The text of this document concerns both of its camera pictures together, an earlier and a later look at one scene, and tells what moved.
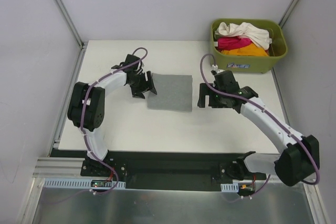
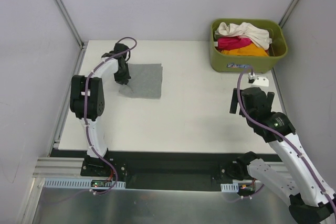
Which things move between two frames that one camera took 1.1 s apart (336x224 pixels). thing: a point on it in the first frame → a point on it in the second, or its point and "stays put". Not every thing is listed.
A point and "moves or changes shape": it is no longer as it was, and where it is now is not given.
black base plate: x=169 y=170 stays put
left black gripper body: x=143 y=85 → x=122 y=74
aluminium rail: x=58 y=168 stays put
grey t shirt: x=174 y=92 moves or changes shape
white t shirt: x=245 y=30 stays put
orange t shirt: x=250 y=50 stays put
